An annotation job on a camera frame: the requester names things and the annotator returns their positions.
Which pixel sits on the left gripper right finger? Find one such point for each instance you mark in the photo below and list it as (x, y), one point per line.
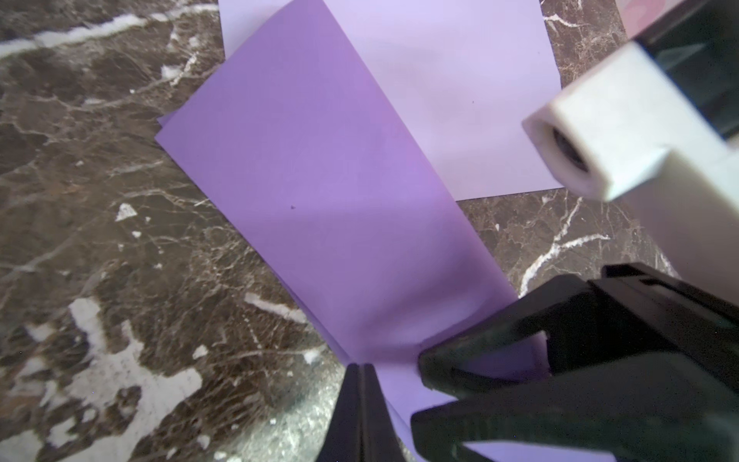
(378, 438)

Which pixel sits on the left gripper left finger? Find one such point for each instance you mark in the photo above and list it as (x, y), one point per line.
(342, 441)

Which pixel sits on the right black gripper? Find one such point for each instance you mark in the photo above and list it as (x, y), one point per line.
(651, 407)

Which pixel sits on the dark purple paper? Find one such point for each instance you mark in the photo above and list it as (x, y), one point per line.
(382, 271)

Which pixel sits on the light lilac paper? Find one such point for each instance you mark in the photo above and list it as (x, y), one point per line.
(341, 89)

